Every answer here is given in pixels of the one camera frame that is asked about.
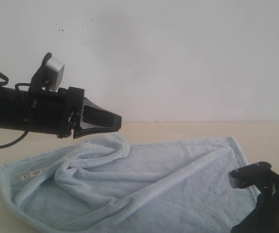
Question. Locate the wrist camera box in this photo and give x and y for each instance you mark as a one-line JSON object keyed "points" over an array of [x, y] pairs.
{"points": [[241, 178], [53, 72]]}

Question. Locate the white printed label sticker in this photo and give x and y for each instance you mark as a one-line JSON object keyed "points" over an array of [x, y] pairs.
{"points": [[32, 174]]}

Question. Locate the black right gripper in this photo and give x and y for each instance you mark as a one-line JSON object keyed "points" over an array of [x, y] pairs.
{"points": [[265, 216]]}

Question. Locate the light blue fluffy towel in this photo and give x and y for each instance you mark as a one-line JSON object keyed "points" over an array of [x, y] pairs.
{"points": [[108, 185]]}

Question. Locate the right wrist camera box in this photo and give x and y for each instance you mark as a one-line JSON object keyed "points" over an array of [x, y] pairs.
{"points": [[241, 178]]}

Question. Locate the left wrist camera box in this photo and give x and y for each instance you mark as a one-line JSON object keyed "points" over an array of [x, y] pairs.
{"points": [[53, 72]]}

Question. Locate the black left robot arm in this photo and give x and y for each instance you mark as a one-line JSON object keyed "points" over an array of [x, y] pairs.
{"points": [[13, 110]]}

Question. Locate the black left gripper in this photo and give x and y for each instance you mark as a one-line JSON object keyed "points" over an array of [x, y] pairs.
{"points": [[67, 112]]}

